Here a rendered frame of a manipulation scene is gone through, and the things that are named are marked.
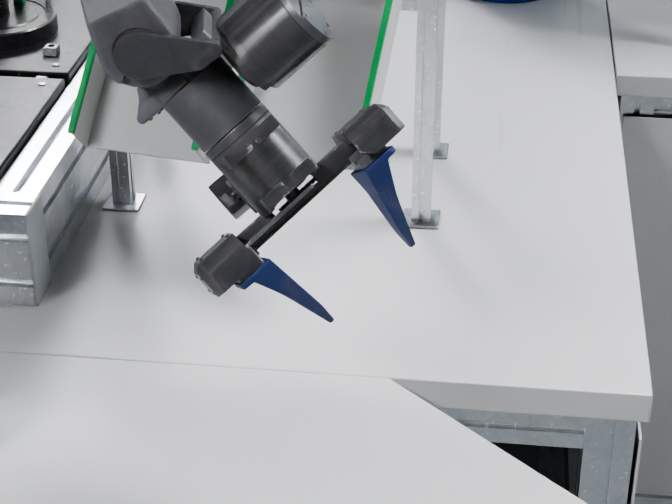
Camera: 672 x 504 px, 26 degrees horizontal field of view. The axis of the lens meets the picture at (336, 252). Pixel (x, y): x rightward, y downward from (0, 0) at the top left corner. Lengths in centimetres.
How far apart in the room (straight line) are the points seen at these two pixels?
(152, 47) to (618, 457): 60
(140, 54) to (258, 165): 12
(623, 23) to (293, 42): 115
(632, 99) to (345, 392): 82
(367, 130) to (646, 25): 111
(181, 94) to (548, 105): 87
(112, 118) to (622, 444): 58
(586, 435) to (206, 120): 49
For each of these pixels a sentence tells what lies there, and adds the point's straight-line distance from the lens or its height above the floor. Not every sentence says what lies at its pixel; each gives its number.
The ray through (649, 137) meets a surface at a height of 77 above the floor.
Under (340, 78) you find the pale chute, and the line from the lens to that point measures 141.
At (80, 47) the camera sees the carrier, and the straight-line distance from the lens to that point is 174.
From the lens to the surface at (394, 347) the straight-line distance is 135.
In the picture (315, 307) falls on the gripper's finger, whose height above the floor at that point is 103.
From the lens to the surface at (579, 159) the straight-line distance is 172.
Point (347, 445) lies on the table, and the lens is 123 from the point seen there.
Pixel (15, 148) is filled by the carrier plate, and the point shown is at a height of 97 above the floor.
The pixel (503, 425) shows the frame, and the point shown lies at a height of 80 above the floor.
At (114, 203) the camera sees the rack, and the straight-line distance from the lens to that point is 160.
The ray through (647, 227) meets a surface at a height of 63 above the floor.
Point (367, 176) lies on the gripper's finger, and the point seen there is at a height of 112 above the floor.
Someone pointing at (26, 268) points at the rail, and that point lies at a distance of 142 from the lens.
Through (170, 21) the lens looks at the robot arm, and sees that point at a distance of 105.
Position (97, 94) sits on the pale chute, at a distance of 145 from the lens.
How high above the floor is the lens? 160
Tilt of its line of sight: 30 degrees down
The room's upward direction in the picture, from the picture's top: straight up
